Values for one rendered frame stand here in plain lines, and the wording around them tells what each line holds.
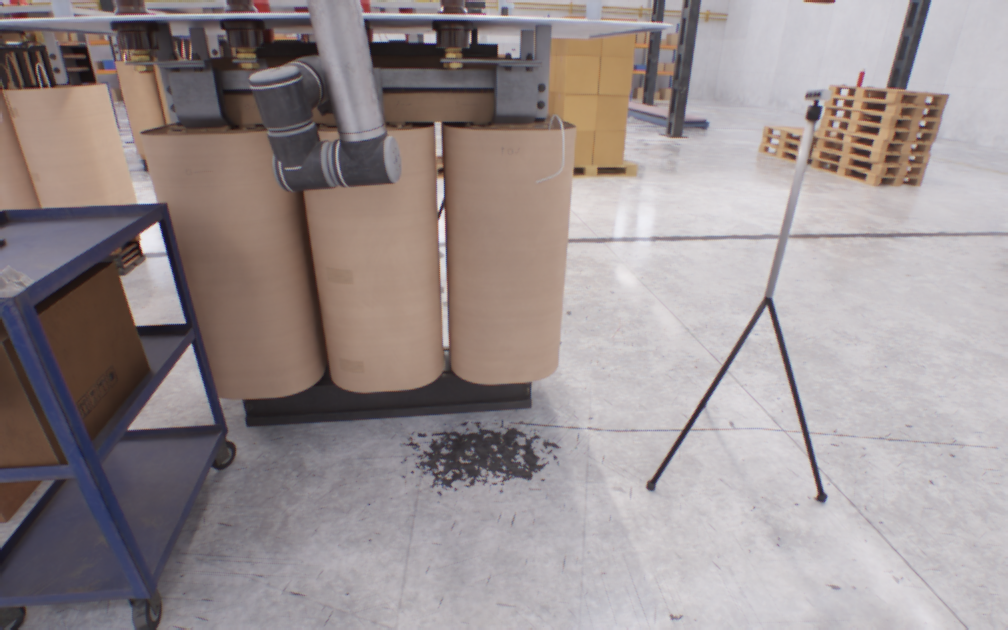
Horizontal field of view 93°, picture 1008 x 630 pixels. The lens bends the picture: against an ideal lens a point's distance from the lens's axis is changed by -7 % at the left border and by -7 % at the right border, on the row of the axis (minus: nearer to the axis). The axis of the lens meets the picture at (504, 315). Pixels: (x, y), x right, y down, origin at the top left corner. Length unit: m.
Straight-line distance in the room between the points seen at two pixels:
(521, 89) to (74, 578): 1.73
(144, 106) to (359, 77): 6.62
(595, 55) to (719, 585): 5.59
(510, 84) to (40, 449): 1.40
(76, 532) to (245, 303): 0.77
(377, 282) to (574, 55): 4.95
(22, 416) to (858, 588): 2.02
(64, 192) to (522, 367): 2.93
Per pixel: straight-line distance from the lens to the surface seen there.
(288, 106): 1.22
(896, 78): 14.13
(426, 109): 1.67
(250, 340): 1.84
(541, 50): 1.67
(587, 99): 6.37
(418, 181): 1.60
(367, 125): 1.18
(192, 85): 1.69
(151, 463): 1.96
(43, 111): 3.81
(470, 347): 1.80
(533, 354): 1.83
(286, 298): 1.78
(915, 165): 8.52
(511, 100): 1.59
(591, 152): 6.46
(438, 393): 2.04
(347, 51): 1.16
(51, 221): 1.81
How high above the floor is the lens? 1.25
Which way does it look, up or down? 26 degrees down
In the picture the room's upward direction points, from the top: 1 degrees clockwise
